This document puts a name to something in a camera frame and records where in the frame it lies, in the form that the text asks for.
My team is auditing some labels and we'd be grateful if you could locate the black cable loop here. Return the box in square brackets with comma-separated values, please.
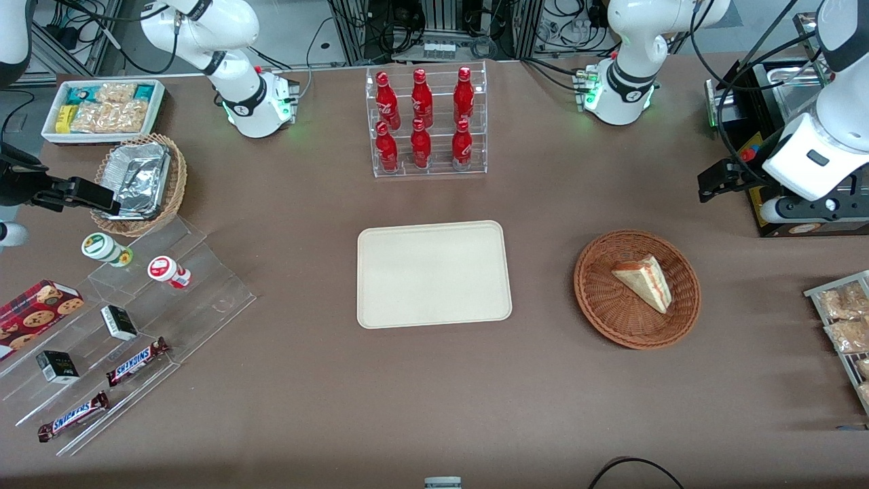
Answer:
[587, 456, 687, 489]

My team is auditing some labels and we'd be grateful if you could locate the clear acrylic stepped shelf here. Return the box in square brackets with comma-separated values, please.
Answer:
[0, 216, 257, 457]

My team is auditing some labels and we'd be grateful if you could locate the white snack bin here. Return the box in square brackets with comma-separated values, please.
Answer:
[41, 79, 166, 146]

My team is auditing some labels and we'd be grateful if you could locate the red tartan cookie box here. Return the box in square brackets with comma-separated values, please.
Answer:
[0, 279, 85, 361]

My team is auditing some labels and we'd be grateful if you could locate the dark brown wicker basket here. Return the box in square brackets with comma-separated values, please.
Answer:
[574, 230, 701, 350]

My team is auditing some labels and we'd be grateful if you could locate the clear acrylic bottle rack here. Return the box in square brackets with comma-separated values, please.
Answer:
[365, 60, 488, 179]

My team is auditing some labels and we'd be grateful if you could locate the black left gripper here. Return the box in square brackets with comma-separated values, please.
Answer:
[697, 158, 869, 223]

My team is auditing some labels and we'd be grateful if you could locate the clear cracker pack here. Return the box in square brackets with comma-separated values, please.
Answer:
[95, 82, 137, 105]
[71, 102, 111, 134]
[107, 99, 149, 134]

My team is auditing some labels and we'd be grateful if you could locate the light tan wicker basket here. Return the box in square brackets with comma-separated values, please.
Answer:
[90, 132, 188, 238]

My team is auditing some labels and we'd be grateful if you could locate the right snack tray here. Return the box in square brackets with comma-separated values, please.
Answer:
[804, 270, 869, 416]

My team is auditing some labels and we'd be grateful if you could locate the black food warmer case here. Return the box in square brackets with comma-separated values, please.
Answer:
[704, 12, 869, 238]

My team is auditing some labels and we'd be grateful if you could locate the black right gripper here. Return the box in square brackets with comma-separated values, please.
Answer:
[0, 143, 122, 216]

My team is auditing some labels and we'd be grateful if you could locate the small black carton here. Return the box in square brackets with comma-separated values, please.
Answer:
[35, 350, 81, 385]
[100, 305, 139, 342]

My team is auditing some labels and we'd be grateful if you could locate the green lid cup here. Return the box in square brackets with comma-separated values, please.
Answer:
[81, 232, 134, 268]

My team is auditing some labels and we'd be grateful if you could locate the red cola bottle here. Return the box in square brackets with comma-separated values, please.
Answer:
[411, 68, 434, 129]
[375, 71, 401, 130]
[375, 121, 400, 173]
[453, 66, 475, 126]
[451, 119, 474, 173]
[410, 117, 432, 170]

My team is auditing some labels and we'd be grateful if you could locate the Snickers chocolate bar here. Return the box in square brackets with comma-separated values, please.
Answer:
[106, 337, 171, 388]
[37, 391, 110, 443]

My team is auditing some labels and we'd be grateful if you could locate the red lid cup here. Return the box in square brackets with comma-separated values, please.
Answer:
[147, 255, 192, 290]

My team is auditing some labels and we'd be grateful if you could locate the aluminium frame rack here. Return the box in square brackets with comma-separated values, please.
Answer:
[329, 0, 544, 65]

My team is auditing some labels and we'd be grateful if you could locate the triangle sandwich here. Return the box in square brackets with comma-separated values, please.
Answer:
[612, 255, 673, 314]

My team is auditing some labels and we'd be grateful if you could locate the beige rectangular tray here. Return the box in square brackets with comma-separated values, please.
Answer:
[357, 220, 513, 330]

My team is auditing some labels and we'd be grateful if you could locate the stack of foil trays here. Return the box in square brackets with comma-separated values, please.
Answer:
[94, 142, 172, 221]

